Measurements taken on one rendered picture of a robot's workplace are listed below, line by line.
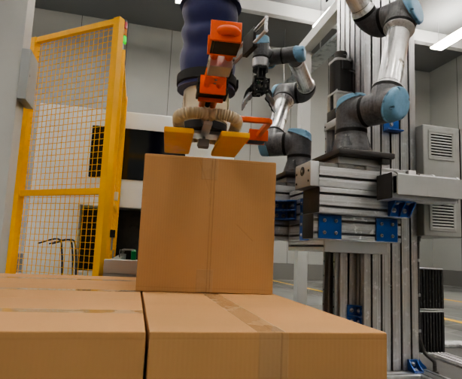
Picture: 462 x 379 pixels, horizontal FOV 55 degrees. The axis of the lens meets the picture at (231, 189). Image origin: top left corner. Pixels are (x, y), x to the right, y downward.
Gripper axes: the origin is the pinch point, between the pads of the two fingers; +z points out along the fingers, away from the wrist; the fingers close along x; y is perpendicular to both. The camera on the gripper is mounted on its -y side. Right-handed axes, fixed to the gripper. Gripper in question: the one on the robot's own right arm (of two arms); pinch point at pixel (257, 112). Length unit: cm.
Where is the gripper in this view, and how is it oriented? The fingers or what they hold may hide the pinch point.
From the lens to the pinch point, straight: 204.4
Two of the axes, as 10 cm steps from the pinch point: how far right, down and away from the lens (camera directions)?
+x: 9.9, 0.6, 1.4
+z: -0.4, 9.9, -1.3
